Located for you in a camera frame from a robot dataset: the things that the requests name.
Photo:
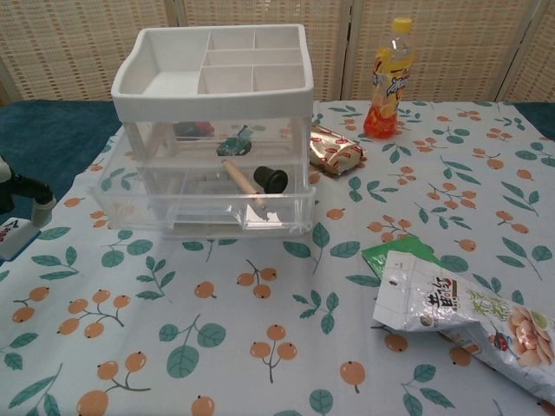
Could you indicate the orange drink bottle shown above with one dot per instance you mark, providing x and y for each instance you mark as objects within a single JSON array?
[{"x": 388, "y": 86}]

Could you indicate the gold red snack packet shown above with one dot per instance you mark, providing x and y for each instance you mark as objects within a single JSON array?
[{"x": 336, "y": 151}]

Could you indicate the white nut snack bag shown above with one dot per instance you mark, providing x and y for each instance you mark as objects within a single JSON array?
[{"x": 455, "y": 312}]

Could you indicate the white drawer organizer box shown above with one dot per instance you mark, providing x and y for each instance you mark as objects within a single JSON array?
[{"x": 208, "y": 102}]

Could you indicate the wooden pencil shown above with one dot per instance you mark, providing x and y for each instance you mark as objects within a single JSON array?
[{"x": 243, "y": 182}]

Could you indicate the teal table cover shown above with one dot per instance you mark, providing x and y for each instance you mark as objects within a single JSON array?
[{"x": 43, "y": 138}]

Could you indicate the floral fruit print tablecloth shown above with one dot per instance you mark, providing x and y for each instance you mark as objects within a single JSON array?
[{"x": 217, "y": 325}]

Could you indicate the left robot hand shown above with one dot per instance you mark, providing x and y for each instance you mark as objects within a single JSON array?
[{"x": 39, "y": 195}]

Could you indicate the woven bamboo folding screen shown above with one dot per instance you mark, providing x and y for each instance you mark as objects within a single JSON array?
[{"x": 65, "y": 47}]

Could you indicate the green foil packet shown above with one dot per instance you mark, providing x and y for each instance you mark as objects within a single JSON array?
[{"x": 399, "y": 253}]

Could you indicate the black and red object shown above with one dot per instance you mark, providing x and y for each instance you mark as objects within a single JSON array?
[{"x": 191, "y": 128}]

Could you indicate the small black cap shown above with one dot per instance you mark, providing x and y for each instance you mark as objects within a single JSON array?
[{"x": 271, "y": 178}]

